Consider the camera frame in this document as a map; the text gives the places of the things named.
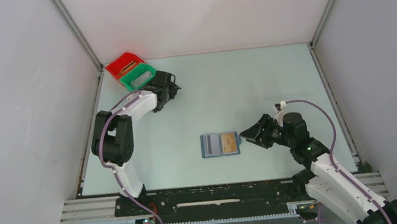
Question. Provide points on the white card in green bin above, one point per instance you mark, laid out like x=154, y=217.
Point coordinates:
x=141, y=80

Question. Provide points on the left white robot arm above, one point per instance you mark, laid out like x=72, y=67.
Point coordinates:
x=113, y=139

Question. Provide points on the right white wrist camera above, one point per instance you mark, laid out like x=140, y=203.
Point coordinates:
x=279, y=109

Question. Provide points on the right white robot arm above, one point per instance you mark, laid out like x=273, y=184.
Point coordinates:
x=324, y=179

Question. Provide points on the blue card holder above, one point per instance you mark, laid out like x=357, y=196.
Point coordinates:
x=220, y=144

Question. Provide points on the orange credit card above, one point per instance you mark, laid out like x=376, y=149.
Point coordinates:
x=229, y=143

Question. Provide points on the orange card in red bin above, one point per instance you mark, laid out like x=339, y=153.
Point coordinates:
x=128, y=67

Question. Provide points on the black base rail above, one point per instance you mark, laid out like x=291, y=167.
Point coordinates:
x=243, y=201

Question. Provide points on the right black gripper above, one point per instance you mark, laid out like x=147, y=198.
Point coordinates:
x=254, y=133

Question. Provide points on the white striped credit card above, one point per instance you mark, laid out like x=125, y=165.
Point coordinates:
x=212, y=145

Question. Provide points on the green plastic bin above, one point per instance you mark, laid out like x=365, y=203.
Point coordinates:
x=135, y=73

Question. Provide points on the black plastic bin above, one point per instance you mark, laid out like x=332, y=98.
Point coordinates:
x=165, y=88

